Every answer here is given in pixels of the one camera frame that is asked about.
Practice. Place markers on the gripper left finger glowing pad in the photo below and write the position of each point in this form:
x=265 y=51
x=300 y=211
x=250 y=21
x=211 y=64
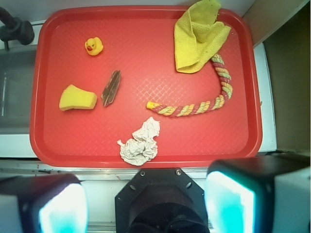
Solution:
x=43 y=204

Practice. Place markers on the steel sink basin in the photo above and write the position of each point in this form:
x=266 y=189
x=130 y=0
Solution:
x=16 y=85

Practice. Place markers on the brown bark piece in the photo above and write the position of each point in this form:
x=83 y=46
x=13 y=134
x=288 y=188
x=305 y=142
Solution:
x=110 y=90

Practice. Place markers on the yellow sponge piece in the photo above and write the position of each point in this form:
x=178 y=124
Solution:
x=76 y=98

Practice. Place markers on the crumpled white paper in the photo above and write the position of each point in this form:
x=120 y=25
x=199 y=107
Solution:
x=142 y=147

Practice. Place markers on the yellow microfibre cloth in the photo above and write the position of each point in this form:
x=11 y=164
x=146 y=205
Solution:
x=198 y=36

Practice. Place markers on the yellow rubber duck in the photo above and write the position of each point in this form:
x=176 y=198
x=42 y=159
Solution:
x=94 y=46

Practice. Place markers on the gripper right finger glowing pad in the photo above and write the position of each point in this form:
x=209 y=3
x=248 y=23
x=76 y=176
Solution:
x=262 y=194

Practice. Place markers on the red plastic tray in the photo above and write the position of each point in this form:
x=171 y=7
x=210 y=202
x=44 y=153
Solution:
x=139 y=41

